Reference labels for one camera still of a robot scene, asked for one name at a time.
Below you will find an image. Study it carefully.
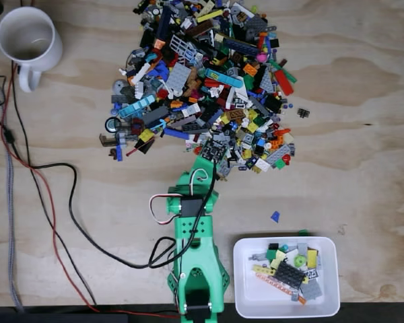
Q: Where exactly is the small grey Lego plate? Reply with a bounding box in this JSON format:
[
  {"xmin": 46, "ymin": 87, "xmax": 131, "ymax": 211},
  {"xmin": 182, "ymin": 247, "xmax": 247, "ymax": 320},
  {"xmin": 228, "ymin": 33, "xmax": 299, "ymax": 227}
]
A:
[{"xmin": 218, "ymin": 159, "xmax": 232, "ymax": 178}]

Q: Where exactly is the white Lego brick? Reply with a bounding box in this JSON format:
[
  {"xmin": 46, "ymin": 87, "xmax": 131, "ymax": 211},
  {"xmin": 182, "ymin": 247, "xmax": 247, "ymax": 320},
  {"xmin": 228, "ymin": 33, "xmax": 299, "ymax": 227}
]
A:
[{"xmin": 254, "ymin": 157, "xmax": 272, "ymax": 173}]

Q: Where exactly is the black Lego wedge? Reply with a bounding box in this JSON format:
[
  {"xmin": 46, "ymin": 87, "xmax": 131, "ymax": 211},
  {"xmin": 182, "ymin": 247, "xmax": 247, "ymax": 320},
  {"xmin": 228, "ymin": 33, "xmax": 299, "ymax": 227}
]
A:
[{"xmin": 133, "ymin": 137, "xmax": 156, "ymax": 155}]

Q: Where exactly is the white Lego tile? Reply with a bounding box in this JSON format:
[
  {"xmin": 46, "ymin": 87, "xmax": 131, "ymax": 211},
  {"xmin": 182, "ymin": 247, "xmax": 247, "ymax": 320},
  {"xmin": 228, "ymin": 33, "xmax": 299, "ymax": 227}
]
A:
[{"xmin": 181, "ymin": 103, "xmax": 202, "ymax": 118}]

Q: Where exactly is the grey Lego plate with studs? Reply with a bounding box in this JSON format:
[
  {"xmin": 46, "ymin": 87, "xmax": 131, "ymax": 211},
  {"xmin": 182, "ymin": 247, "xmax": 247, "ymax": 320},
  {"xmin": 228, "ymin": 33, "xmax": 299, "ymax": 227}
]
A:
[{"xmin": 265, "ymin": 143, "xmax": 292, "ymax": 166}]

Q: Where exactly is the dark grey Lego brick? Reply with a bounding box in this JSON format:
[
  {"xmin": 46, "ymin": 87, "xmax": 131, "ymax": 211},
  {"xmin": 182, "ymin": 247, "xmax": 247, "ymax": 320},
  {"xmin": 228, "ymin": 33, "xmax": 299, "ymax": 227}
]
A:
[{"xmin": 141, "ymin": 106, "xmax": 170, "ymax": 127}]

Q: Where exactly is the long yellow Lego beam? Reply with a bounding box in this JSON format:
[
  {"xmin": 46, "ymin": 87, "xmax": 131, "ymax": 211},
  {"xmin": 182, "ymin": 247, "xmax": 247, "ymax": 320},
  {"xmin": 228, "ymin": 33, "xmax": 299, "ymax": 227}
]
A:
[{"xmin": 252, "ymin": 263, "xmax": 279, "ymax": 275}]

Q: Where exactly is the light blue Lego plate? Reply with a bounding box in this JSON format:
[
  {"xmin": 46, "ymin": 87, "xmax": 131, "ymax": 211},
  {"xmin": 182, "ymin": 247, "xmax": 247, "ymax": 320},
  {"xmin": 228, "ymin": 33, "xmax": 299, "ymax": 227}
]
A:
[{"xmin": 117, "ymin": 94, "xmax": 156, "ymax": 119}]

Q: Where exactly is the brown Lego piece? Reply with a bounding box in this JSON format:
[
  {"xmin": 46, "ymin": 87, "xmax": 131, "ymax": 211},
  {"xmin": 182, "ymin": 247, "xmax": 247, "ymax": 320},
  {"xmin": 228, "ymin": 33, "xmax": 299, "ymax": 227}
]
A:
[{"xmin": 98, "ymin": 133, "xmax": 117, "ymax": 148}]

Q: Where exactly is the black Lego wheel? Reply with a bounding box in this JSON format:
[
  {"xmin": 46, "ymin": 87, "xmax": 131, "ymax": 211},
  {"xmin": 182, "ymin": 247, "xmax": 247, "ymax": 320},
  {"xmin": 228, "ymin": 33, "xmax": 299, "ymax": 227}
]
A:
[{"xmin": 104, "ymin": 116, "xmax": 121, "ymax": 133}]

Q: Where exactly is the long light blue Lego beam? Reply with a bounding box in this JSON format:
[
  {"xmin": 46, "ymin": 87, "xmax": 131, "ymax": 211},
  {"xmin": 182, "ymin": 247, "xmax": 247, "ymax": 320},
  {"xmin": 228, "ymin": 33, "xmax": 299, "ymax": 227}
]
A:
[{"xmin": 204, "ymin": 67, "xmax": 244, "ymax": 88}]

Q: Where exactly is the large light grey Lego plate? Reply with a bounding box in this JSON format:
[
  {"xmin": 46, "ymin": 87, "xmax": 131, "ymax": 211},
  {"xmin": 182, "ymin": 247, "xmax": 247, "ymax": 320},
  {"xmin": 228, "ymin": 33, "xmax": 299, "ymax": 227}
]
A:
[{"xmin": 165, "ymin": 62, "xmax": 192, "ymax": 89}]

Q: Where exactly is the black studded Lego plate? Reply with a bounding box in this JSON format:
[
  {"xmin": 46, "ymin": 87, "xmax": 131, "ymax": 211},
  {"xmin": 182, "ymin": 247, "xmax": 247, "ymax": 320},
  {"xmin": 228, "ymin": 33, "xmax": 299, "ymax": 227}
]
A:
[{"xmin": 273, "ymin": 260, "xmax": 308, "ymax": 289}]

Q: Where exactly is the white plastic bin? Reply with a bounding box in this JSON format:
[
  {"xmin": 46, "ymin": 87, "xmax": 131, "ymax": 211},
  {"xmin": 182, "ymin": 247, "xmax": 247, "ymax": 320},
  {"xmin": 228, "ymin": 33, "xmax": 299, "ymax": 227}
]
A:
[{"xmin": 232, "ymin": 236, "xmax": 341, "ymax": 319}]

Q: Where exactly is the long orange Lego beam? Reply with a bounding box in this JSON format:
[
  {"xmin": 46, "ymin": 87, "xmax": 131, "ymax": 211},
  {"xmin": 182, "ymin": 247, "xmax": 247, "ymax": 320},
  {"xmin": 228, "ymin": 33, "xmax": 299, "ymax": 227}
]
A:
[{"xmin": 254, "ymin": 272, "xmax": 308, "ymax": 306}]

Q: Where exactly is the grey Lego wedge plate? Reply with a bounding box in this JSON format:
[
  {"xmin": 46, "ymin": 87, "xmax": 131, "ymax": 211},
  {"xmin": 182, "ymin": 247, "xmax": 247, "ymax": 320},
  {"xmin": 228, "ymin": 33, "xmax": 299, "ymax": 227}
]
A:
[{"xmin": 259, "ymin": 65, "xmax": 275, "ymax": 94}]

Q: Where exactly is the yellow Lego tile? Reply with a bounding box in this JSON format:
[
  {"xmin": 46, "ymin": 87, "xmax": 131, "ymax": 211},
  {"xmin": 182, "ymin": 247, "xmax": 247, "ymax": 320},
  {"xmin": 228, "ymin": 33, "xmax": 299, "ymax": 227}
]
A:
[{"xmin": 306, "ymin": 248, "xmax": 319, "ymax": 269}]

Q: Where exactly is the long red Lego plate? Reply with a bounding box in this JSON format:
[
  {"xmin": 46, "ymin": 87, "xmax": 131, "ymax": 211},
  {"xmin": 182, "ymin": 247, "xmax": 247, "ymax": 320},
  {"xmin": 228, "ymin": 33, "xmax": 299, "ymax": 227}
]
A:
[{"xmin": 273, "ymin": 69, "xmax": 296, "ymax": 98}]

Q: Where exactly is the white lattice Lego fence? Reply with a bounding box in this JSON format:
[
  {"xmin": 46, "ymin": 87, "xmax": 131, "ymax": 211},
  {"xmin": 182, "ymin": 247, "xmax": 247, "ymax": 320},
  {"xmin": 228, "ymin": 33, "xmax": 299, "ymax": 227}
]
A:
[{"xmin": 169, "ymin": 34, "xmax": 194, "ymax": 59}]

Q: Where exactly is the long dark blue Lego plate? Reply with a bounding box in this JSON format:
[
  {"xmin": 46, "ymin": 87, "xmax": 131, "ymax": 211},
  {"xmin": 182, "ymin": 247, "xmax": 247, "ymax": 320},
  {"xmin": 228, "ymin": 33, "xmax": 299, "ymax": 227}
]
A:
[{"xmin": 222, "ymin": 36, "xmax": 259, "ymax": 57}]

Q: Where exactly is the long navy Lego brick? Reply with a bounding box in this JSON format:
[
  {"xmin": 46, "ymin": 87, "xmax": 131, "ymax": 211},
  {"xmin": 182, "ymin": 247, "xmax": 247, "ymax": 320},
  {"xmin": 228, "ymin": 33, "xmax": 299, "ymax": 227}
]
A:
[{"xmin": 155, "ymin": 6, "xmax": 173, "ymax": 42}]

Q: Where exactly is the long yellow Lego plate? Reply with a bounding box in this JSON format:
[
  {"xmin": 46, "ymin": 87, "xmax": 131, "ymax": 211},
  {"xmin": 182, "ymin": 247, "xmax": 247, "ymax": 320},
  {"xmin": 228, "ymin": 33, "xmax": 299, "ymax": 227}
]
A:
[{"xmin": 195, "ymin": 9, "xmax": 224, "ymax": 23}]

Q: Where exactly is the dark grey Lego plate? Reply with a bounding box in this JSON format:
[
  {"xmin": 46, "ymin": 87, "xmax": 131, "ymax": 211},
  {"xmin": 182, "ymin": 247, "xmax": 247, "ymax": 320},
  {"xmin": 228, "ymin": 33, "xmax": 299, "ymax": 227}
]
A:
[{"xmin": 245, "ymin": 14, "xmax": 268, "ymax": 34}]

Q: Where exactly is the white ceramic mug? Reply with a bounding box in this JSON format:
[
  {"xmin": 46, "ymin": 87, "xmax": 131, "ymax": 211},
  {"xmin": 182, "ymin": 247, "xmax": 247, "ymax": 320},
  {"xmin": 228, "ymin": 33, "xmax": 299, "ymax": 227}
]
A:
[{"xmin": 0, "ymin": 6, "xmax": 64, "ymax": 94}]

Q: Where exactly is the bare camera circuit board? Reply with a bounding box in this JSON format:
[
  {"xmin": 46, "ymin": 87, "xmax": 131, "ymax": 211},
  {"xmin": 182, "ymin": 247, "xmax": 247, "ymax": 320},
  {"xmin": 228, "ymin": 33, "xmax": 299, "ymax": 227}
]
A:
[{"xmin": 201, "ymin": 137, "xmax": 229, "ymax": 163}]

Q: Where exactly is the white red black servo wire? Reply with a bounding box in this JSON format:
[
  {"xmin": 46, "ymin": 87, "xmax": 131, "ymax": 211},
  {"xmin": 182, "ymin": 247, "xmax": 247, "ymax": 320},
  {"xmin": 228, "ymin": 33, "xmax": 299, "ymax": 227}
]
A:
[{"xmin": 149, "ymin": 192, "xmax": 186, "ymax": 227}]

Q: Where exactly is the thick black cable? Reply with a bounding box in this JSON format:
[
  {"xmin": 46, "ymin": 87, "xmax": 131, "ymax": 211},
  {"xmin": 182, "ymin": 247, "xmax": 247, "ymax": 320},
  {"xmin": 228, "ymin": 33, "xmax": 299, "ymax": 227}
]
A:
[{"xmin": 30, "ymin": 162, "xmax": 178, "ymax": 270}]

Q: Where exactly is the thin red cable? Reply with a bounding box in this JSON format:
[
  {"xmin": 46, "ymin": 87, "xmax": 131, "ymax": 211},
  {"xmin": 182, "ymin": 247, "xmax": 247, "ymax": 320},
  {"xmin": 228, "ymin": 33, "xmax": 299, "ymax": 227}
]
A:
[{"xmin": 0, "ymin": 60, "xmax": 182, "ymax": 320}]

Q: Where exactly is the thin black cable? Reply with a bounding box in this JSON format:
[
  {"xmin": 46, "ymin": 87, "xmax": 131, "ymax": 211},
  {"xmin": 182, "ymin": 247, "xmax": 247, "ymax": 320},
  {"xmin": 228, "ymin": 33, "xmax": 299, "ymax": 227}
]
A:
[{"xmin": 11, "ymin": 60, "xmax": 98, "ymax": 306}]

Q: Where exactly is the grey braided cable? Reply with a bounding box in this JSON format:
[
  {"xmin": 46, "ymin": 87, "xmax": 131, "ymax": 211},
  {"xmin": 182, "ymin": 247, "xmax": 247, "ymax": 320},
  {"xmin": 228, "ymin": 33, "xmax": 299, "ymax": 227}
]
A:
[{"xmin": 3, "ymin": 147, "xmax": 25, "ymax": 313}]

